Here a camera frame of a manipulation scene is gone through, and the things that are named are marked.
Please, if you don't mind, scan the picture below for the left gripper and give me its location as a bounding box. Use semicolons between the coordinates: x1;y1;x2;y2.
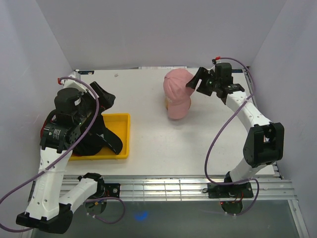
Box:
74;81;115;126

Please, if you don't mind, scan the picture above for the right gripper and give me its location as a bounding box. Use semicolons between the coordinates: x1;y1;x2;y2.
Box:
186;67;219;97

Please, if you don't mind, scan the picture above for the pink baseball cap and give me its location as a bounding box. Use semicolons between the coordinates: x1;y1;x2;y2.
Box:
163;68;194;120

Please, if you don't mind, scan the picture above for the black cap gold logo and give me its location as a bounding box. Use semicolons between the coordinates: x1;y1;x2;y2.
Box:
73;115;123;156

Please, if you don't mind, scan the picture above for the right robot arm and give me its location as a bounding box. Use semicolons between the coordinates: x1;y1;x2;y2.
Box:
186;62;284;198

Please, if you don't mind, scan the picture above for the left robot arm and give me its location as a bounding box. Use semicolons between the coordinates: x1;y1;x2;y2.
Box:
16;82;123;234

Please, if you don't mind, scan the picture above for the yellow plastic tray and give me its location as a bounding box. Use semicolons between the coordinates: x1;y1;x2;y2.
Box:
70;113;131;161

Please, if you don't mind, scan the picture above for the wooden hat stand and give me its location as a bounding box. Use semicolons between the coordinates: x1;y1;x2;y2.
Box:
164;97;169;110

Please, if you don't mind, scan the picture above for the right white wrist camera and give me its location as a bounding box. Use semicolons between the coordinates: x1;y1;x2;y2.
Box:
211;57;221;65

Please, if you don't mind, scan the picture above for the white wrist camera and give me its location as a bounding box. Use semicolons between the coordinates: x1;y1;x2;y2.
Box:
211;57;221;65
57;72;86;92

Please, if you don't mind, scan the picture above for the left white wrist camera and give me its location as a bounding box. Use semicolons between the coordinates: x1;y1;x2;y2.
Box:
57;72;86;92

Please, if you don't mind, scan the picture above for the aluminium frame rail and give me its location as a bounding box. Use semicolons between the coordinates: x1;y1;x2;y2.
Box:
59;176;298;202

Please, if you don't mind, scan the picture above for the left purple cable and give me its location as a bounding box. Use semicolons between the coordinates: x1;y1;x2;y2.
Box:
0;76;126;233

